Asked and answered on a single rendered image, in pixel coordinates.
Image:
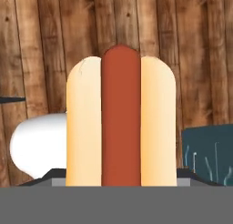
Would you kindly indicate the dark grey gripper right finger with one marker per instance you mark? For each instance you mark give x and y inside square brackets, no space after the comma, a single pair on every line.
[188,178]

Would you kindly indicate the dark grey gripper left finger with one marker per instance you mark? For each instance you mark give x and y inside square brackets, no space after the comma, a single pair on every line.
[53,178]

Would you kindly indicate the hot dog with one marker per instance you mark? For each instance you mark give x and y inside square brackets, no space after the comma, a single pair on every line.
[120,121]

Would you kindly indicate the dark teal box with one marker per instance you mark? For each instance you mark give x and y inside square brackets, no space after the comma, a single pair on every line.
[209,153]

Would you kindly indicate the white round object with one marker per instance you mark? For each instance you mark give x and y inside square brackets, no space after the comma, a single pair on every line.
[39,145]

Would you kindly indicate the dark thin edge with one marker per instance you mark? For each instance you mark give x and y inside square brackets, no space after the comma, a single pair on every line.
[10,99]

